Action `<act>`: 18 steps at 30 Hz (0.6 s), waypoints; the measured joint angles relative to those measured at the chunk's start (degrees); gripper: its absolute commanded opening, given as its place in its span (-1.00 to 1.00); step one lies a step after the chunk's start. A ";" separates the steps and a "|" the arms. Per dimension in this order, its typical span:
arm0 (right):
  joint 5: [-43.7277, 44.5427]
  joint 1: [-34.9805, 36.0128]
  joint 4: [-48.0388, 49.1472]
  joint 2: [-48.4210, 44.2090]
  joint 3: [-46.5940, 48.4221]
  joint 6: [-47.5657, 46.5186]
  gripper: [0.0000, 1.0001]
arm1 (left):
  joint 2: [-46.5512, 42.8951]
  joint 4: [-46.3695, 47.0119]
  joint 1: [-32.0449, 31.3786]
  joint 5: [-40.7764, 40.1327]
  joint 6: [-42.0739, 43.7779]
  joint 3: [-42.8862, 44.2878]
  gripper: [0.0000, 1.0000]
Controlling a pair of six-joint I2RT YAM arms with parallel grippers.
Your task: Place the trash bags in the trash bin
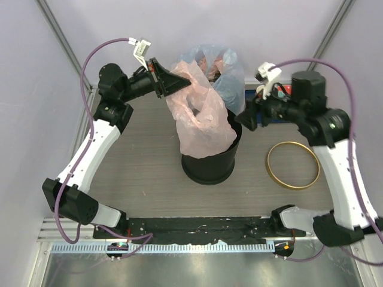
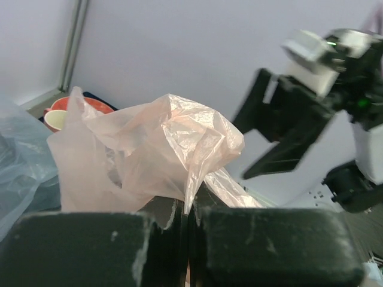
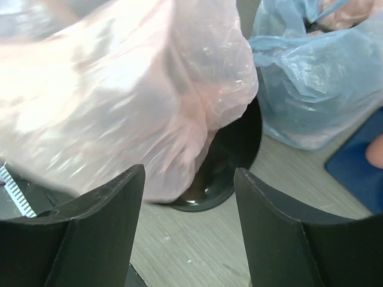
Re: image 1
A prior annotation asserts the black trash bin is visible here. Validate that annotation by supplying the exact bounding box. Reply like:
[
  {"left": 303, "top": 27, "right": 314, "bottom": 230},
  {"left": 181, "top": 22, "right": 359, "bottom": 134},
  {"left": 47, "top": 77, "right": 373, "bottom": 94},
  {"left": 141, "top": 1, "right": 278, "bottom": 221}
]
[{"left": 181, "top": 110, "right": 242, "bottom": 185}]

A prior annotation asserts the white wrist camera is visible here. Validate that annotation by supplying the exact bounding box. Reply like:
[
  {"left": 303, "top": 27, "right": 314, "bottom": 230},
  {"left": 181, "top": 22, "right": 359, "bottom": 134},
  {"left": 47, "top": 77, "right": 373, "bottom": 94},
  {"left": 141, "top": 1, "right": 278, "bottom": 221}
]
[
  {"left": 255, "top": 62, "right": 282, "bottom": 100},
  {"left": 128, "top": 37, "right": 151, "bottom": 70}
]

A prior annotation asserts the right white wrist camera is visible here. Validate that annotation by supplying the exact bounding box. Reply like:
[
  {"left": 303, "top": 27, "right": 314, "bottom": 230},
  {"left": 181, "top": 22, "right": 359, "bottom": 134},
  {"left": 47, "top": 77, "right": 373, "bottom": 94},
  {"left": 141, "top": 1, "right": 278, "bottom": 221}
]
[{"left": 255, "top": 62, "right": 282, "bottom": 100}]

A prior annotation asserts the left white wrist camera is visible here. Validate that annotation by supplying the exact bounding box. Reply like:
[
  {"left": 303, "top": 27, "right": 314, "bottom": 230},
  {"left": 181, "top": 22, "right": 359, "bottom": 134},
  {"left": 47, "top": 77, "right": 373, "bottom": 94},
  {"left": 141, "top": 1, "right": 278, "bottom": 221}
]
[{"left": 128, "top": 37, "right": 151, "bottom": 70}]

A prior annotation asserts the gold bin rim ring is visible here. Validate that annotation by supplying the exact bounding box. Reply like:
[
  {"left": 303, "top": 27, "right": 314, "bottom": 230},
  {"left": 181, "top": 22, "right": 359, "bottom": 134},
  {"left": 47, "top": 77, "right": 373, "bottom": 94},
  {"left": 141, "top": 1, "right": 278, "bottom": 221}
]
[{"left": 266, "top": 141, "right": 321, "bottom": 191}]

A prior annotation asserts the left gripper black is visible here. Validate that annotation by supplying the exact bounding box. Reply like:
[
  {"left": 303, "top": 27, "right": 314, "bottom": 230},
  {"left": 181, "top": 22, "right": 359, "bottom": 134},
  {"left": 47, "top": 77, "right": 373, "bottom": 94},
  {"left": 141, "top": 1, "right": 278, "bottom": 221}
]
[{"left": 120, "top": 58, "right": 190, "bottom": 103}]

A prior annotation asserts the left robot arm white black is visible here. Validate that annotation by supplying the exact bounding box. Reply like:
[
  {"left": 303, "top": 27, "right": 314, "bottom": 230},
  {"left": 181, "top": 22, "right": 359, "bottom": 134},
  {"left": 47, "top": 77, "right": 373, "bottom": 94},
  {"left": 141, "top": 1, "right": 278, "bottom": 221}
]
[{"left": 42, "top": 58, "right": 191, "bottom": 239}]

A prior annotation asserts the blue plastic bag of bags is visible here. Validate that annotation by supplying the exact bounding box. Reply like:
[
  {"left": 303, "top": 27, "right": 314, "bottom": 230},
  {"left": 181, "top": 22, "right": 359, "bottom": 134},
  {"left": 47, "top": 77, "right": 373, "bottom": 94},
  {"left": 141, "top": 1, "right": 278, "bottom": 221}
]
[{"left": 179, "top": 44, "right": 245, "bottom": 115}]

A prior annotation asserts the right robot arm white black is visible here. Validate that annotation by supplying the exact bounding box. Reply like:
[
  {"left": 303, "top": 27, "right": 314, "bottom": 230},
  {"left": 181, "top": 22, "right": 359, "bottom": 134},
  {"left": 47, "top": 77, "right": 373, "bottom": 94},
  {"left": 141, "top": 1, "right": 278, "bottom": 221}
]
[{"left": 235, "top": 69, "right": 382, "bottom": 247}]

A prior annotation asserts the red bowl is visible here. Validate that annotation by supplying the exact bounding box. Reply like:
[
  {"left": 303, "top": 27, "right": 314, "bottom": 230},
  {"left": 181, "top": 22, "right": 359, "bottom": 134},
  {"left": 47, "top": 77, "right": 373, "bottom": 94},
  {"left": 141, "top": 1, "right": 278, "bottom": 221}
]
[{"left": 283, "top": 84, "right": 291, "bottom": 94}]

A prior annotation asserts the left aluminium frame post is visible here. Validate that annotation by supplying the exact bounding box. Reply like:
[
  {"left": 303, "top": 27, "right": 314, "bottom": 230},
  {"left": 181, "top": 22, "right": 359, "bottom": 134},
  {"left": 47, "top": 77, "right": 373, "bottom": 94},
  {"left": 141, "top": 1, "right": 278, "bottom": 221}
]
[{"left": 35, "top": 0, "right": 81, "bottom": 77}]

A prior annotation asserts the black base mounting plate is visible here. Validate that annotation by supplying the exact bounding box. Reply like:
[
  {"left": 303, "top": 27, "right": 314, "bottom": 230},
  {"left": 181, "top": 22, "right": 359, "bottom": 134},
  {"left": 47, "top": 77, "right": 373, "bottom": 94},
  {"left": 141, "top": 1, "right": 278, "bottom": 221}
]
[{"left": 92, "top": 215, "right": 308, "bottom": 245}]

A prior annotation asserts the white slotted cable duct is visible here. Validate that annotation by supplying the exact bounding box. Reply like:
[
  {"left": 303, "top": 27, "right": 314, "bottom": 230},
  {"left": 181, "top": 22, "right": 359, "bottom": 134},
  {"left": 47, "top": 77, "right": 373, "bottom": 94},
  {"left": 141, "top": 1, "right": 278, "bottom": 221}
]
[{"left": 51, "top": 241, "right": 275, "bottom": 254}]

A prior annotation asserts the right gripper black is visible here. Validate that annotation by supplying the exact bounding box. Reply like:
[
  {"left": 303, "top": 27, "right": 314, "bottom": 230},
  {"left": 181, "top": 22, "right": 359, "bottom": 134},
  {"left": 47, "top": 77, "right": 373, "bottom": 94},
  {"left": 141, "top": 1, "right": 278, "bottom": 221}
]
[{"left": 235, "top": 80, "right": 305, "bottom": 132}]

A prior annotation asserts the right aluminium frame post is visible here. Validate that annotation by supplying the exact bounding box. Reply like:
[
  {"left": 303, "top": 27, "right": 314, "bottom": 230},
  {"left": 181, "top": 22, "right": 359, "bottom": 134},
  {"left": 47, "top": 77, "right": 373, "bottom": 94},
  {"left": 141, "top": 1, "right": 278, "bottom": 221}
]
[{"left": 313, "top": 0, "right": 357, "bottom": 59}]

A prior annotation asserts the aluminium frame post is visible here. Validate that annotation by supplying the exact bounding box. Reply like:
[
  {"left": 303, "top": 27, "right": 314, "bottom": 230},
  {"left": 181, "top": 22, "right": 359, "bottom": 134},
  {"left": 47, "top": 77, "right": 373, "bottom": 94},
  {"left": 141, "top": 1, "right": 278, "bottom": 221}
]
[
  {"left": 35, "top": 0, "right": 81, "bottom": 77},
  {"left": 313, "top": 0, "right": 357, "bottom": 59}
]

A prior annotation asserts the blue tray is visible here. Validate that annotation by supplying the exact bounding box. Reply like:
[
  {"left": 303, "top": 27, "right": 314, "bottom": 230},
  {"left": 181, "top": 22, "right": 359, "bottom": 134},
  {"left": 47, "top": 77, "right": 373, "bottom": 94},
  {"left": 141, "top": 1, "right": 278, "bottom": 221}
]
[{"left": 245, "top": 87, "right": 287, "bottom": 126}]

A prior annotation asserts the pink plastic trash bag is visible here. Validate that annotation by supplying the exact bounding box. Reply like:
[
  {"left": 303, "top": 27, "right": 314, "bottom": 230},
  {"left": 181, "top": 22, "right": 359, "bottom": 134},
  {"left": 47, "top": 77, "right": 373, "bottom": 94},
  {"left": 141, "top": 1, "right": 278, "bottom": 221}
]
[{"left": 166, "top": 61, "right": 236, "bottom": 158}]

